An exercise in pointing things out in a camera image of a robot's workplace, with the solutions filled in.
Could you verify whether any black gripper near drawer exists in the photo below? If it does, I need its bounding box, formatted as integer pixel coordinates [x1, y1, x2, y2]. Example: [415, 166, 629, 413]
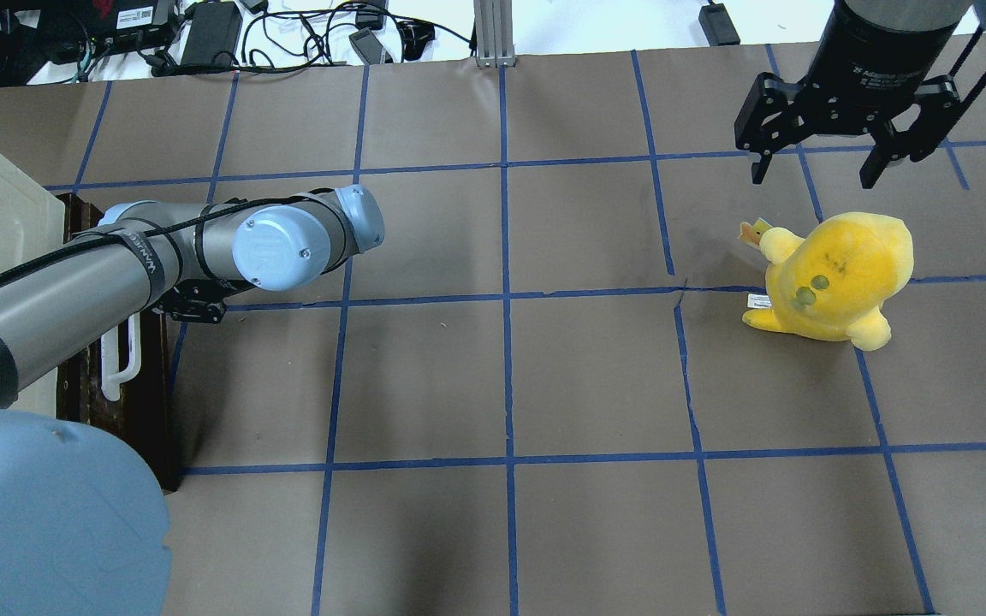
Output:
[150, 280, 229, 326]

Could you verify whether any black gripper near toy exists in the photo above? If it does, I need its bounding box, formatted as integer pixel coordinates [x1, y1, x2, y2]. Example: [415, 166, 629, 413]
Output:
[734, 1, 964, 190]

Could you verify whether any white drawer handle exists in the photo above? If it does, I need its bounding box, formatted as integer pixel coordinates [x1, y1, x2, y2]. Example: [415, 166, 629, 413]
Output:
[99, 313, 142, 402]

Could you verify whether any dark brown wooden drawer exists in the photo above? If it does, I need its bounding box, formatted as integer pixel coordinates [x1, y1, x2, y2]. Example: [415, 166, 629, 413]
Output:
[55, 192, 187, 494]

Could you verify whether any silver robot arm near drawer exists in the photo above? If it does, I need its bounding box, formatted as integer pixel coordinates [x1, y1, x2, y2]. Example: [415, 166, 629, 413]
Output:
[0, 184, 386, 615]

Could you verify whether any yellow plush dinosaur toy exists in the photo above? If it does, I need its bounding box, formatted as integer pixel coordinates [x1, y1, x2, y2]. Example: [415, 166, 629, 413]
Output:
[739, 211, 915, 352]

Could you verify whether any black power adapter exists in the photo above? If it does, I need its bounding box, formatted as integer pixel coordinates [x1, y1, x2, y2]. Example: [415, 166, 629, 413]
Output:
[179, 1, 242, 71]

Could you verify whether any black electronics box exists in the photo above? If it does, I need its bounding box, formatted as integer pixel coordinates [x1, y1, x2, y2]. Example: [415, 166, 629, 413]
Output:
[38, 1, 181, 65]

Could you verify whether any aluminium frame post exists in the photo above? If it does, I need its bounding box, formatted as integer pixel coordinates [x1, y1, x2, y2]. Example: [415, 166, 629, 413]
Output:
[473, 0, 517, 68]

